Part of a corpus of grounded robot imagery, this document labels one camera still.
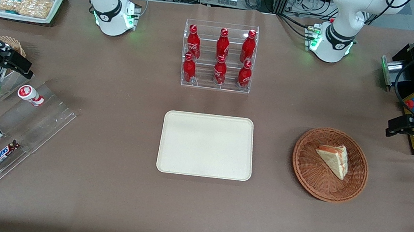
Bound triangular sandwich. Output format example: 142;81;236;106
311;141;352;181

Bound white snack tray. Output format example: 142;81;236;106
0;0;65;29

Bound round brown wicker basket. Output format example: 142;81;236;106
286;123;375;208

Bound cream plastic tray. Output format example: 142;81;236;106
155;105;261;187

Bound red white yogurt bottle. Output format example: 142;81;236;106
16;84;47;108

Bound large clear cracker pack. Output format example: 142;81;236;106
0;0;55;21

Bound clear acrylic stepped shelf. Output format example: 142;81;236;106
0;69;83;227

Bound snickers chocolate bar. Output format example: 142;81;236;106
0;138;22;177

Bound red cola bottle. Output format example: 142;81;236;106
211;54;229;87
214;27;233;62
180;52;200;84
239;28;258;65
236;59;254;91
184;24;205;60

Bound clear acrylic bottle rack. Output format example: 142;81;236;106
176;16;261;97

